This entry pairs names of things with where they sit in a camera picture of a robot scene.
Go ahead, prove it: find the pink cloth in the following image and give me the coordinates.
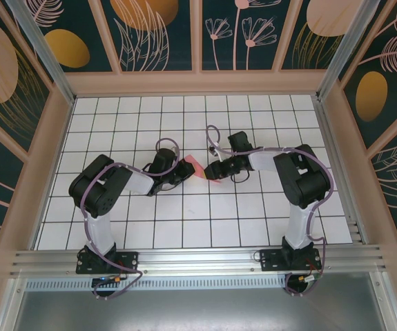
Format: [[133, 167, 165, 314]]
[[183, 154, 224, 185]]

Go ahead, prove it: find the grey metal panel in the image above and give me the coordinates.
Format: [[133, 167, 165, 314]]
[[11, 289, 392, 331]]

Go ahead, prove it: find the small controller board with LEDs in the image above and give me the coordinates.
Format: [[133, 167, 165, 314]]
[[92, 274, 122, 286]]

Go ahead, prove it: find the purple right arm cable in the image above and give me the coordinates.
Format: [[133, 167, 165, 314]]
[[206, 124, 333, 298]]

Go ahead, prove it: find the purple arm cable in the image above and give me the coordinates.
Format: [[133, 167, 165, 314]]
[[80, 138, 181, 301], [206, 124, 333, 298]]

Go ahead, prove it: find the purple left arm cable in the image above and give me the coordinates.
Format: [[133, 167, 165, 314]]
[[80, 138, 181, 301]]

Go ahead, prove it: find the long aluminium mounting rail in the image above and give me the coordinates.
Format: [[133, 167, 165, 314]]
[[10, 244, 387, 277]]

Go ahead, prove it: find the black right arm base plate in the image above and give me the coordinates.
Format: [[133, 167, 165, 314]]
[[259, 248, 322, 273]]

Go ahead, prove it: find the aluminium side rail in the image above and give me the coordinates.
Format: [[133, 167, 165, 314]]
[[313, 98, 370, 245]]

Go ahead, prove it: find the slotted grey cable duct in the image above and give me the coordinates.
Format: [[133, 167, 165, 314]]
[[25, 278, 289, 290]]

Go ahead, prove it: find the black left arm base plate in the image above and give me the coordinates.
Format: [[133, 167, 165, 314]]
[[76, 250, 140, 275]]

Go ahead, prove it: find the aluminium corner post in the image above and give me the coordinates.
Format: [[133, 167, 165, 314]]
[[315, 0, 382, 101], [4, 0, 77, 104]]

